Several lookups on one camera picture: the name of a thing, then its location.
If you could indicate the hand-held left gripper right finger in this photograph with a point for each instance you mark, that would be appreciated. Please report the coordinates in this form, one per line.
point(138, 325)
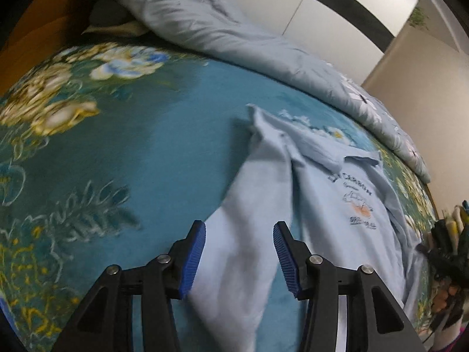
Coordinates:
point(287, 260)

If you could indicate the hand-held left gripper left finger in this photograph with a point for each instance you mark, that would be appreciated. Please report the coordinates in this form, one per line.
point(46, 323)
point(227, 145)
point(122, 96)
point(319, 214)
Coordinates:
point(192, 260)

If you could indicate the light blue shirt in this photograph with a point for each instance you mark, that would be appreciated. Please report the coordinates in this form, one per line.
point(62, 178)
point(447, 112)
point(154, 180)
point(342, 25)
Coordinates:
point(256, 209)

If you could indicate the person's right forearm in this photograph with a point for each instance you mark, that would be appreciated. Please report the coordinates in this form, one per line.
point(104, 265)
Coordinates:
point(452, 333)

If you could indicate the person's right hand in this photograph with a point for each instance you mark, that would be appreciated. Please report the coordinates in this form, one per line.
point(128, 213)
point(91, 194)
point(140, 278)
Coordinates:
point(449, 234)

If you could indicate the pale blue floral duvet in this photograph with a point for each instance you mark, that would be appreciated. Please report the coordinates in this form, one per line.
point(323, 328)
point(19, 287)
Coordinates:
point(220, 25)

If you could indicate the cream cloth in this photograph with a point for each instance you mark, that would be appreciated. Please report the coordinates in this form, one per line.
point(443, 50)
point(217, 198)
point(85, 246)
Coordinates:
point(117, 28)

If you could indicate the white wardrobe with black stripe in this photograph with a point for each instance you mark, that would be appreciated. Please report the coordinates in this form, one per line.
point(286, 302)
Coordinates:
point(329, 18)

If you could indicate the dark grey pillow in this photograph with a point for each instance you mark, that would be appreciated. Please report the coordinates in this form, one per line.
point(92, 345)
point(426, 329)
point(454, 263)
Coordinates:
point(110, 13)

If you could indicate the wooden headboard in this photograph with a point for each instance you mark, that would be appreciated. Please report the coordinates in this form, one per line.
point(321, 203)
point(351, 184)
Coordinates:
point(36, 36)

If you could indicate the green wall plant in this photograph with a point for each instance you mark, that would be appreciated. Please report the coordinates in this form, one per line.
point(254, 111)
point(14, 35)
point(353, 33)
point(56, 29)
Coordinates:
point(418, 16)

